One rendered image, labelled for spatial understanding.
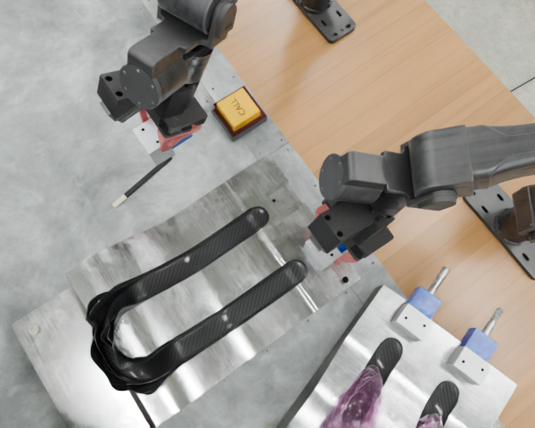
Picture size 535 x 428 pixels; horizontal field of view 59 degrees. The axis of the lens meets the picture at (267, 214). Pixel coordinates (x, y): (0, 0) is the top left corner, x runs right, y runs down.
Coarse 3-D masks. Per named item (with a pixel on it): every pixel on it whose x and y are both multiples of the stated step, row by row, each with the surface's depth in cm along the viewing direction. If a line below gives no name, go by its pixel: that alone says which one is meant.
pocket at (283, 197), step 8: (280, 184) 80; (288, 184) 81; (272, 192) 81; (280, 192) 82; (288, 192) 82; (272, 200) 81; (280, 200) 81; (288, 200) 82; (296, 200) 80; (280, 208) 81; (288, 208) 81; (296, 208) 81
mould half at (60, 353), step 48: (240, 192) 79; (144, 240) 75; (192, 240) 77; (288, 240) 77; (96, 288) 70; (192, 288) 74; (240, 288) 75; (336, 288) 75; (48, 336) 75; (144, 336) 68; (240, 336) 73; (48, 384) 73; (96, 384) 73; (192, 384) 67
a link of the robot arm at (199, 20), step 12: (168, 0) 53; (180, 0) 53; (192, 0) 52; (204, 0) 52; (216, 0) 52; (168, 12) 56; (180, 12) 54; (192, 12) 53; (204, 12) 52; (192, 24) 54; (204, 24) 53
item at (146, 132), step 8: (208, 104) 77; (208, 112) 77; (136, 128) 74; (144, 128) 74; (152, 128) 74; (144, 136) 73; (152, 136) 73; (192, 136) 77; (144, 144) 73; (152, 144) 73; (176, 144) 76; (152, 152) 73; (160, 152) 74; (168, 152) 76; (160, 160) 77
